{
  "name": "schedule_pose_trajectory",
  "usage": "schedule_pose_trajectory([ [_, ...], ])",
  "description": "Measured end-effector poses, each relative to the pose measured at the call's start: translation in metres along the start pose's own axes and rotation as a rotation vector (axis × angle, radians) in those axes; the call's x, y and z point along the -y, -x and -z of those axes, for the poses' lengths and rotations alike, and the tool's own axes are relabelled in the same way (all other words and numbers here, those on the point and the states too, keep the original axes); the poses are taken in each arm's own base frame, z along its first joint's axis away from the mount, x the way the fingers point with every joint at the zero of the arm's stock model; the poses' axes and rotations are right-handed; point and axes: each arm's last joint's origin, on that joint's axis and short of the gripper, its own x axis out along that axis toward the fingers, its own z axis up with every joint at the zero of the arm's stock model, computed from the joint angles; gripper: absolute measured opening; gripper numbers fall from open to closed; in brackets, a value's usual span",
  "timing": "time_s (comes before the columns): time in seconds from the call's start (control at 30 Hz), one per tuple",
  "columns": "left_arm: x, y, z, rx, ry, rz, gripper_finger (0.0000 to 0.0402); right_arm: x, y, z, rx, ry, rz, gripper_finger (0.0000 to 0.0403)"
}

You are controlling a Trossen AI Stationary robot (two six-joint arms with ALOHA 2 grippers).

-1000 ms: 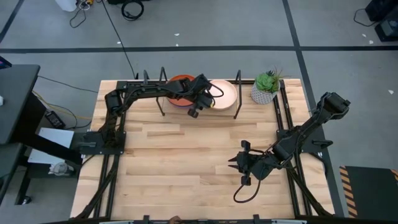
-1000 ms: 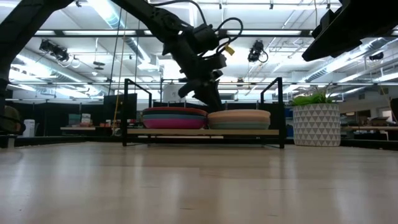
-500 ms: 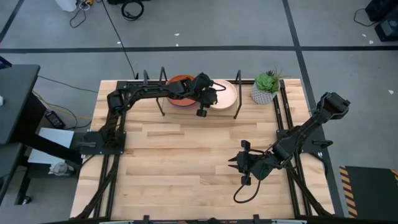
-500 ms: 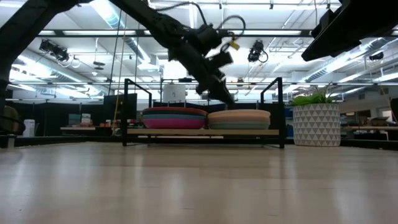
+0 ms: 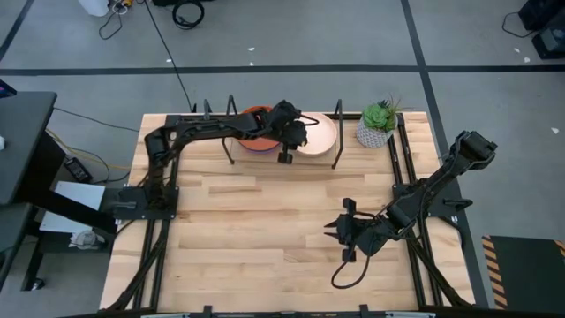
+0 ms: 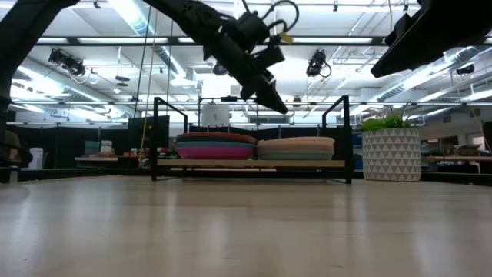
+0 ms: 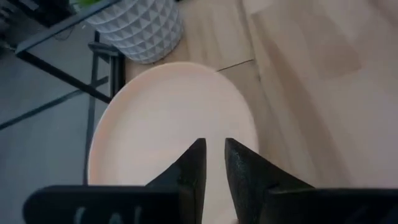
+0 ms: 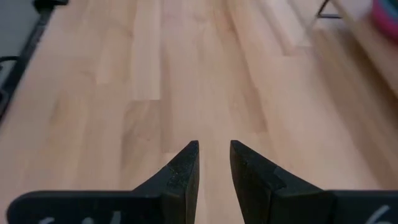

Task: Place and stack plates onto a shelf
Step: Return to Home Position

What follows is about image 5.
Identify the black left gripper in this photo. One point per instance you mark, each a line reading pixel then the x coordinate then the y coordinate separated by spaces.
pixel 284 158

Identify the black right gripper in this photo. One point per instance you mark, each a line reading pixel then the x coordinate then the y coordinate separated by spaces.
pixel 348 205

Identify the blue plate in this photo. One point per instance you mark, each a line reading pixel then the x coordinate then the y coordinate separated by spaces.
pixel 260 152

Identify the orange plate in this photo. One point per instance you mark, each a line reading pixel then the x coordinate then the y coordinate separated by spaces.
pixel 258 143

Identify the peach plate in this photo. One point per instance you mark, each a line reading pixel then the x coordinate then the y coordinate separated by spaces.
pixel 320 137

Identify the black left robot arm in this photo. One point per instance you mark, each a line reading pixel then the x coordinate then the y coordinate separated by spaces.
pixel 198 130

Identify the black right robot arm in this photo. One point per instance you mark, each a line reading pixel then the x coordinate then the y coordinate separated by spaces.
pixel 468 150

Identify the white triangle-patterned plant pot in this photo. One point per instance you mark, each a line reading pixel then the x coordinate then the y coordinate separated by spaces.
pixel 371 137

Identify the green succulent plant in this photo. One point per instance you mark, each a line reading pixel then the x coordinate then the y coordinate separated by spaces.
pixel 377 115

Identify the black hazard-striped mat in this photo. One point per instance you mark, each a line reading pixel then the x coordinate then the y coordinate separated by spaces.
pixel 529 274

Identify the black power adapter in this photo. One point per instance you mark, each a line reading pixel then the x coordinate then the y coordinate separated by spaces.
pixel 77 170

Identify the white flat box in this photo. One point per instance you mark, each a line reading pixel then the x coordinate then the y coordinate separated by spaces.
pixel 79 194

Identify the crumpled plastic bag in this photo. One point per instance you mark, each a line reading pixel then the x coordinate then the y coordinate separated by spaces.
pixel 86 240

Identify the white bucket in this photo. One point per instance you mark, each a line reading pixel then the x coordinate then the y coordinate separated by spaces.
pixel 93 6

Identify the black desk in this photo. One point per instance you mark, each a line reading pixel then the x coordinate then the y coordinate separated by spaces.
pixel 22 141

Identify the black equipment case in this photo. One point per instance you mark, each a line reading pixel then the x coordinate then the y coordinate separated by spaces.
pixel 547 42

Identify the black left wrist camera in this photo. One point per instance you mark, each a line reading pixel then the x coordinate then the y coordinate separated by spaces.
pixel 295 132

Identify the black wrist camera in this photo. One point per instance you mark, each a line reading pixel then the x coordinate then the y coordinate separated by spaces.
pixel 295 132
pixel 370 243

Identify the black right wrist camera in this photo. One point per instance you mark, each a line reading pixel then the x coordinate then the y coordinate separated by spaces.
pixel 370 243

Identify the black aluminium table frame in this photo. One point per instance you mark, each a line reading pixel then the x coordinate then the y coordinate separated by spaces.
pixel 399 150

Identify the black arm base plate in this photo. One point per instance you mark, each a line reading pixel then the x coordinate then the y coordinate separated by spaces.
pixel 132 196
pixel 441 211

